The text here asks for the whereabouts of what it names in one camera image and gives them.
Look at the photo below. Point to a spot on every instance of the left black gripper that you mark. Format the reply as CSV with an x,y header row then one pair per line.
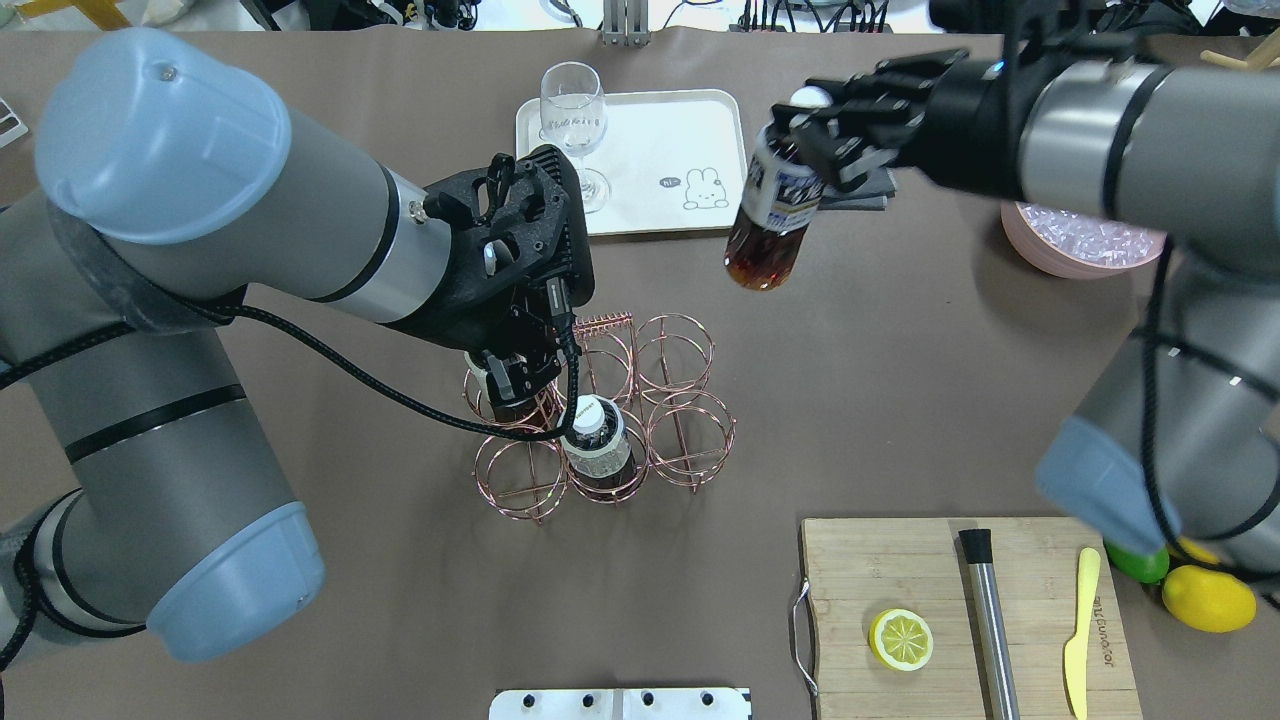
x,y
447,318

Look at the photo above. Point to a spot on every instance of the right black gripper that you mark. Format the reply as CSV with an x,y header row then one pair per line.
x,y
963,113

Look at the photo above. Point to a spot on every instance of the copper wire bottle basket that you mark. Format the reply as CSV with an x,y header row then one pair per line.
x,y
643,410

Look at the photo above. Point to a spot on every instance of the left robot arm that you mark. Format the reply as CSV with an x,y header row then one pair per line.
x,y
168,183

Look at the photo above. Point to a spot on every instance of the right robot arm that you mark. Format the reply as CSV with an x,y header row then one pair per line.
x,y
1168,446

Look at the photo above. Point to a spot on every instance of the tea bottle back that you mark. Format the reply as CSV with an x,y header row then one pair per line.
x,y
598,450

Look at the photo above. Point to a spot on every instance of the grey folded cloth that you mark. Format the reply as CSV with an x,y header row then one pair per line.
x,y
873,194

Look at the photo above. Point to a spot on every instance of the clear wine glass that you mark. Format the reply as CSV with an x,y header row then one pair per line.
x,y
572,116

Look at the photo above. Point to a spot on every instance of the cream rabbit tray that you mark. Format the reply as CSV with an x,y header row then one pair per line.
x,y
675,160

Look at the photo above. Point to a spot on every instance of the pink bowl of ice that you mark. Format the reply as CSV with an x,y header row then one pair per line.
x,y
1070,245

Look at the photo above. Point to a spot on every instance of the bamboo cutting board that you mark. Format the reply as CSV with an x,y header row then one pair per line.
x,y
859,567

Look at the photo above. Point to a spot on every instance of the half lemon slice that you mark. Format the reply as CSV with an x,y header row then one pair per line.
x,y
901,640

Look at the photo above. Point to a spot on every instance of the green lime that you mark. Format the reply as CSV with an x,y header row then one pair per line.
x,y
1144,568

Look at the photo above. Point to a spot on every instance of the yellow lemon upper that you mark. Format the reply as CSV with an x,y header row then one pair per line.
x,y
1186,551

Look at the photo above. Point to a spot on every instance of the yellow lemon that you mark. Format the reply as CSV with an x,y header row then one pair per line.
x,y
1209,601
1186,551

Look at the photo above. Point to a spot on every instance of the yellow plastic knife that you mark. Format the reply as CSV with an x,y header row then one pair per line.
x,y
1075,650

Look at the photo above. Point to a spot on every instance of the steel muddler black tip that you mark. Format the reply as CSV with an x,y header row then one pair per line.
x,y
994,642

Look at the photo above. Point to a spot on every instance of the yellow lemon lower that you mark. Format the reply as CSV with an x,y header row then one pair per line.
x,y
1209,601

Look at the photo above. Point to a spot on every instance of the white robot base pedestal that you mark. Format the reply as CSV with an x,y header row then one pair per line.
x,y
623,703

